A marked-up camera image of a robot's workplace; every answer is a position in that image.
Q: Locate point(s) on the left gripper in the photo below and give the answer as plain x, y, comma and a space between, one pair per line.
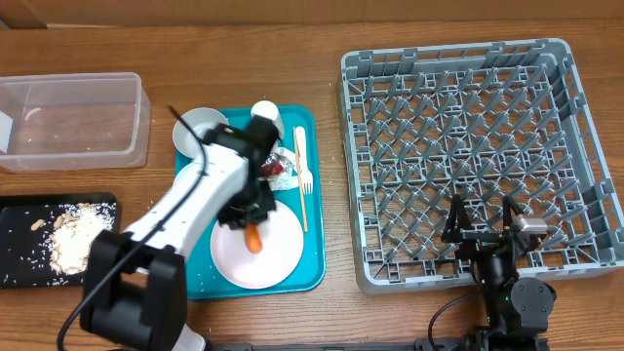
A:
263, 200

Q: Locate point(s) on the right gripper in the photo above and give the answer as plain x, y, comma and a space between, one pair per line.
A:
476, 241

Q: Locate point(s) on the orange carrot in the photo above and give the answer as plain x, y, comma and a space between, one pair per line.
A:
253, 240

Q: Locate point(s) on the grey bowl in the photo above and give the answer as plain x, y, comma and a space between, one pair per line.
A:
200, 120

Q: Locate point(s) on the white bowl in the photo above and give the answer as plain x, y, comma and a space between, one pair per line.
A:
180, 175

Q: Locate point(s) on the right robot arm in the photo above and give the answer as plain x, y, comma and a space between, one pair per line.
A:
517, 308

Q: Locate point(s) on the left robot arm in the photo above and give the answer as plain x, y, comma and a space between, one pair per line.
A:
135, 290

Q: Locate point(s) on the grey plastic dishwasher rack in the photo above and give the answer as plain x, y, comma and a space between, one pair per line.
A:
483, 121

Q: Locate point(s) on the pink round plate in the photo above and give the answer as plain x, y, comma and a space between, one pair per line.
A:
282, 239

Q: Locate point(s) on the crumpled white tissue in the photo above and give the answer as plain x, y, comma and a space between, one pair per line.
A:
286, 179

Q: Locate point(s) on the foil snack wrapper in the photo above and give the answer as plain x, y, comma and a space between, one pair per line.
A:
278, 164

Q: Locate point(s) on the wooden chopstick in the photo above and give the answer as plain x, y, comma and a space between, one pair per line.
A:
300, 182

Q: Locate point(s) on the white plastic fork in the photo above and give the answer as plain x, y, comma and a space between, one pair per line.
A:
306, 176

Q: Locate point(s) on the teal plastic serving tray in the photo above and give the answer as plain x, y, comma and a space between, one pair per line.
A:
205, 281

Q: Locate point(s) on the white paper cup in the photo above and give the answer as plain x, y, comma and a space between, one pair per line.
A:
269, 110

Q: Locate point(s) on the pile of rice and peanuts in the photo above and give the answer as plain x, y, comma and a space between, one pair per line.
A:
73, 237

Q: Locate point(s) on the clear plastic bin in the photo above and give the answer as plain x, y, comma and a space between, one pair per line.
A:
70, 122

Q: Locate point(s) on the black plastic tray bin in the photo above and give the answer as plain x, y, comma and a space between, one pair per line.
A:
27, 224

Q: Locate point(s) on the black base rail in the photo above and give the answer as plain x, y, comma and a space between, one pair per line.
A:
317, 347

